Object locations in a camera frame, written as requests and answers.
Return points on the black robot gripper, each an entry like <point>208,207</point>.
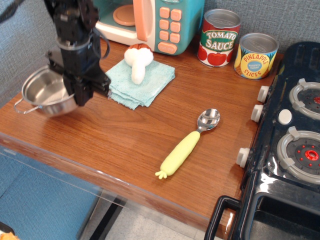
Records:
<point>80,70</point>

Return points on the small steel pot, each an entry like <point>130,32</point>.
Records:
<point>45,91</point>

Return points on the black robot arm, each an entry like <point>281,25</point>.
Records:
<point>79,43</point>

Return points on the plush mushroom toy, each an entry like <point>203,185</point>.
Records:
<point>138,57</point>

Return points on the light blue folded cloth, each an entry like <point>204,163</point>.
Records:
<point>124,91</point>

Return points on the toy microwave teal and cream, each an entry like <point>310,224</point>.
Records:
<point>166,26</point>

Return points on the black table leg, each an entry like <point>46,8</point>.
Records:
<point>108,220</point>

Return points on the tomato sauce can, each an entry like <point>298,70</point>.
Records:
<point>220,30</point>

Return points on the pineapple slices can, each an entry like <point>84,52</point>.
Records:
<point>255,56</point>

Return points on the dark blue toy stove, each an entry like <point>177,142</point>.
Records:
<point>280,188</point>

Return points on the spoon with yellow handle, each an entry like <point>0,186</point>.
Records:
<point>206,121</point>

